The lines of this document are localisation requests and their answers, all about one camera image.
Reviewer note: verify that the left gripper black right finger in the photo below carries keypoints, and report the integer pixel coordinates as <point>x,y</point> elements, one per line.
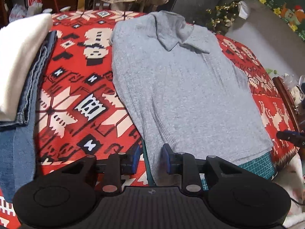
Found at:
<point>185,165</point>

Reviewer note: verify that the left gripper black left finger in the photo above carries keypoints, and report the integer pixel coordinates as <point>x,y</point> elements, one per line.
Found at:
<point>122,163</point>

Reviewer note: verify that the grey polo shirt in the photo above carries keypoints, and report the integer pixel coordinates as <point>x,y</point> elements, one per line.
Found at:
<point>180,89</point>

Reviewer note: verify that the brown wooden bench edge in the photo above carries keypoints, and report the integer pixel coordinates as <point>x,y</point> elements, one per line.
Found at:
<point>288,101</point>

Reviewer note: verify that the green cutting mat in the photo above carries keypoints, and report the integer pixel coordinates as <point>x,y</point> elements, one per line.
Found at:
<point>261,166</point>

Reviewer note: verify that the red patterned Christmas tablecloth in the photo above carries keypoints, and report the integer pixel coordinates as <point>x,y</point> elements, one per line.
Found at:
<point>64,133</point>

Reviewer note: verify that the folded blue jeans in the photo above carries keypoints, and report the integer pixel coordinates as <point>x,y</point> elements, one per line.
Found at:
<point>18,157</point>

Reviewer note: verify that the gold tinsel decoration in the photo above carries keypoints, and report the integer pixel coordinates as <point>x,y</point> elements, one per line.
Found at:
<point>219,19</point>

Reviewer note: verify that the folded cream white garment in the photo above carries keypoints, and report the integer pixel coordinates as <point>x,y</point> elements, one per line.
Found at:
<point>20,42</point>

